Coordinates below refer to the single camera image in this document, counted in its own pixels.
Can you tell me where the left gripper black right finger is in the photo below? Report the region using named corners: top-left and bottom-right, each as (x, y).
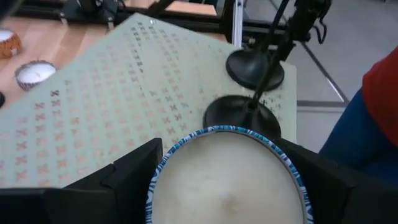
top-left (275, 138), bottom-right (358, 224)

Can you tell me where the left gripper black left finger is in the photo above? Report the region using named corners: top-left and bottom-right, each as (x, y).
top-left (65, 138), bottom-right (165, 224)

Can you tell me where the tall black candlestick holder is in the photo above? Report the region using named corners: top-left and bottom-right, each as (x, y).
top-left (202, 34), bottom-right (295, 141)
top-left (225, 0), bottom-right (286, 92)

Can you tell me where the white chess piece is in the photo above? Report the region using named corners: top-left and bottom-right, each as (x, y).
top-left (14, 60), bottom-right (58, 92)
top-left (144, 124), bottom-right (315, 224)

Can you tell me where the orange patterned candle tin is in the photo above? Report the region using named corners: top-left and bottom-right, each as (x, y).
top-left (0, 29), bottom-right (23, 60)

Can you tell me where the green perforated metal shelf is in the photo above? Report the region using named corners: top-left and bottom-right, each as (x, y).
top-left (0, 12), bottom-right (299, 189)

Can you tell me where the person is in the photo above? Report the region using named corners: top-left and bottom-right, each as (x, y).
top-left (317, 45), bottom-right (398, 187)

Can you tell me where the black aluminium table frame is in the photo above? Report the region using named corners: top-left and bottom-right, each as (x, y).
top-left (14, 0), bottom-right (312, 35)

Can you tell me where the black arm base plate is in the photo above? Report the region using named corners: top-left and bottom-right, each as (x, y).
top-left (60, 0), bottom-right (121, 30)

